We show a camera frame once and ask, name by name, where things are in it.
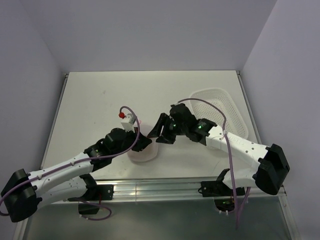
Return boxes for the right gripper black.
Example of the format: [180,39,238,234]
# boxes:
[147,112,188,144]

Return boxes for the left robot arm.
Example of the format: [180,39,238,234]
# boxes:
[0,128,152,223]

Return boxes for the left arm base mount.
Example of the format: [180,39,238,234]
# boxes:
[78,174,114,221]

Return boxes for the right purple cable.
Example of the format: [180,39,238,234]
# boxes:
[177,98,251,230]

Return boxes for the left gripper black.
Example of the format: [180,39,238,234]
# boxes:
[111,126,152,158]

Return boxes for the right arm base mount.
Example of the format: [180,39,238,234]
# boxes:
[197,168,235,215]

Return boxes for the white perforated plastic basket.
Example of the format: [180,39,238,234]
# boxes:
[189,88,249,139]

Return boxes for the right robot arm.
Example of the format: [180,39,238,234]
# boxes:
[147,103,290,196]

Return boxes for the white mesh laundry bag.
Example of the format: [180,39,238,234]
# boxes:
[126,119,160,163]

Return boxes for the aluminium rail frame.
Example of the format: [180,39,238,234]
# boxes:
[24,176,287,203]

